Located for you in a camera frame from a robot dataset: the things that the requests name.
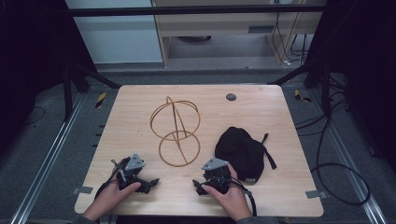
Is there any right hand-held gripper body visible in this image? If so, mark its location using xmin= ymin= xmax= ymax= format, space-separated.
xmin=201 ymin=157 xmax=232 ymax=194

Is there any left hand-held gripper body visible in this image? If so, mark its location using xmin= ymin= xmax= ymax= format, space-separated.
xmin=110 ymin=151 xmax=147 ymax=190

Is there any person's right hand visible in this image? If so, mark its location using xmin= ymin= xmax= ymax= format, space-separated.
xmin=201 ymin=163 xmax=254 ymax=223

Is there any person's left hand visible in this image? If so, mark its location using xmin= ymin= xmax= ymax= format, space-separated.
xmin=82 ymin=174 xmax=142 ymax=223

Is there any black cap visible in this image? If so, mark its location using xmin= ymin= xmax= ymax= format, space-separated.
xmin=214 ymin=126 xmax=277 ymax=186

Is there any yellow black tape strip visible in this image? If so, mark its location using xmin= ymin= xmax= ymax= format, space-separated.
xmin=293 ymin=89 xmax=312 ymax=104
xmin=94 ymin=91 xmax=107 ymax=109

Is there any black metal stand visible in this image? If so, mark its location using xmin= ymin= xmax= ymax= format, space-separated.
xmin=61 ymin=60 xmax=121 ymax=123
xmin=267 ymin=60 xmax=332 ymax=119

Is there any white cabinet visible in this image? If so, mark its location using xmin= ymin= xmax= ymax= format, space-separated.
xmin=64 ymin=0 xmax=164 ymax=64

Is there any black curtain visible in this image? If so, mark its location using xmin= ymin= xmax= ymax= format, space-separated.
xmin=306 ymin=0 xmax=396 ymax=175
xmin=0 ymin=0 xmax=97 ymax=157

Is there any light wooden desk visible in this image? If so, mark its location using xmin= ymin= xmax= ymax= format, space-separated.
xmin=150 ymin=0 xmax=328 ymax=68

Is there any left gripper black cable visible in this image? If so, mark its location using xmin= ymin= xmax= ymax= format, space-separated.
xmin=93 ymin=167 xmax=121 ymax=200

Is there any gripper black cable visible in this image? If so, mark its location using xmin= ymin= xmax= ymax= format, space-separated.
xmin=93 ymin=167 xmax=121 ymax=200
xmin=229 ymin=176 xmax=258 ymax=217

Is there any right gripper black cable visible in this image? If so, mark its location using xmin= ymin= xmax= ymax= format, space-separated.
xmin=229 ymin=176 xmax=258 ymax=217

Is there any gold wire hat stand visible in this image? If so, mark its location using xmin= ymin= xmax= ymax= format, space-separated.
xmin=149 ymin=95 xmax=202 ymax=168

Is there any grey table bracket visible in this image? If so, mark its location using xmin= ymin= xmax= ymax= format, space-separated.
xmin=72 ymin=185 xmax=94 ymax=196
xmin=304 ymin=189 xmax=329 ymax=200

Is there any metal floor rail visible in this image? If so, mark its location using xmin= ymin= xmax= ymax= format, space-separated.
xmin=307 ymin=90 xmax=389 ymax=224
xmin=8 ymin=92 xmax=87 ymax=224

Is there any long black floor cable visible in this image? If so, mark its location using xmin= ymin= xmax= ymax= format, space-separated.
xmin=293 ymin=102 xmax=372 ymax=207

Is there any bundle of hanging desk cables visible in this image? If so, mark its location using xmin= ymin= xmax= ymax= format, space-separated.
xmin=271 ymin=11 xmax=310 ymax=67

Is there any black horizontal frame bar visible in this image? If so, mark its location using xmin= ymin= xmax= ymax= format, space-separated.
xmin=66 ymin=4 xmax=326 ymax=18

